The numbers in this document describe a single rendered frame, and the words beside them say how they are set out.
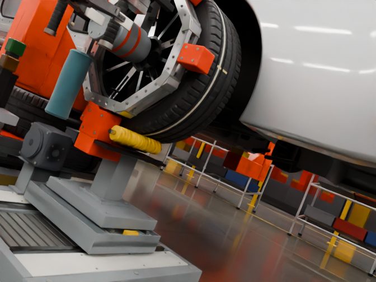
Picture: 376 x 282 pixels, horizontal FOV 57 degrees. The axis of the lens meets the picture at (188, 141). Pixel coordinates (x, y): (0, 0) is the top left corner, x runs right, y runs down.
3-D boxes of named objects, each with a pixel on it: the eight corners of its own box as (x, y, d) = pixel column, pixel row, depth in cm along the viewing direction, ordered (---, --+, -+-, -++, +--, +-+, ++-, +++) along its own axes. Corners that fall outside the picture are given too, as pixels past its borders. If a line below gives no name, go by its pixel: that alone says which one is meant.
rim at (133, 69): (168, 150, 149) (248, 59, 138) (131, 136, 130) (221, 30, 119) (120, 85, 177) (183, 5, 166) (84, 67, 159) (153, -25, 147)
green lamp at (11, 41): (22, 57, 101) (27, 45, 101) (9, 51, 97) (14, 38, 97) (16, 55, 103) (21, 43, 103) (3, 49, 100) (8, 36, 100)
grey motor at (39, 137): (95, 209, 179) (121, 147, 179) (18, 201, 145) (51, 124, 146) (76, 195, 190) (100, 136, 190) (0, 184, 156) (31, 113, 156)
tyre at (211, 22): (165, 175, 146) (276, 53, 131) (127, 165, 128) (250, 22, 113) (105, 89, 183) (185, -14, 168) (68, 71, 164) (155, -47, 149)
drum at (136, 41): (144, 68, 133) (159, 34, 133) (103, 42, 116) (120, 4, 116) (121, 62, 141) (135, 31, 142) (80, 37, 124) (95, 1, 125)
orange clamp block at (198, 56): (188, 70, 122) (207, 75, 116) (174, 61, 115) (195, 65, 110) (195, 52, 122) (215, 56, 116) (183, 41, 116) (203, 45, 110)
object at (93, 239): (153, 254, 148) (161, 233, 148) (87, 257, 119) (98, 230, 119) (87, 206, 178) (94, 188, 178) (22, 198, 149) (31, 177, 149)
